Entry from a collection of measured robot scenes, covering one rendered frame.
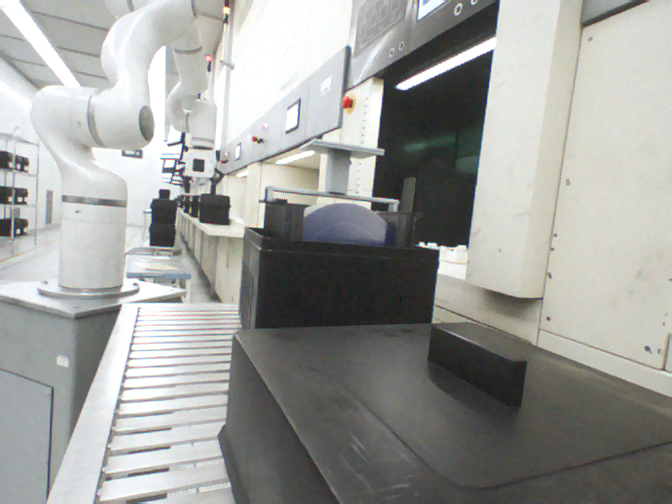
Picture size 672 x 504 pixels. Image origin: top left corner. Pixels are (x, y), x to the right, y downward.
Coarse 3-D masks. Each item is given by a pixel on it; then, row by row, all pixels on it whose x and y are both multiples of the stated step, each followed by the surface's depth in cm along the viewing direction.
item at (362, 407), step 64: (256, 384) 27; (320, 384) 26; (384, 384) 26; (448, 384) 27; (512, 384) 25; (576, 384) 30; (256, 448) 26; (320, 448) 19; (384, 448) 19; (448, 448) 19; (512, 448) 20; (576, 448) 21; (640, 448) 21
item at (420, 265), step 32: (256, 256) 57; (288, 256) 54; (320, 256) 55; (352, 256) 56; (384, 256) 58; (416, 256) 59; (256, 288) 55; (288, 288) 54; (320, 288) 56; (352, 288) 57; (384, 288) 58; (416, 288) 60; (256, 320) 54; (288, 320) 55; (320, 320) 56; (352, 320) 57; (384, 320) 59; (416, 320) 61
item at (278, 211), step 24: (312, 144) 63; (336, 144) 63; (336, 168) 67; (288, 192) 66; (312, 192) 67; (336, 192) 67; (264, 216) 75; (288, 216) 77; (384, 216) 73; (408, 216) 62; (408, 240) 64
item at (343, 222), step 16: (320, 208) 61; (336, 208) 61; (352, 208) 62; (304, 224) 60; (320, 224) 61; (336, 224) 62; (352, 224) 62; (368, 224) 63; (384, 224) 64; (320, 240) 61; (336, 240) 62; (352, 240) 63; (368, 240) 63; (384, 240) 64
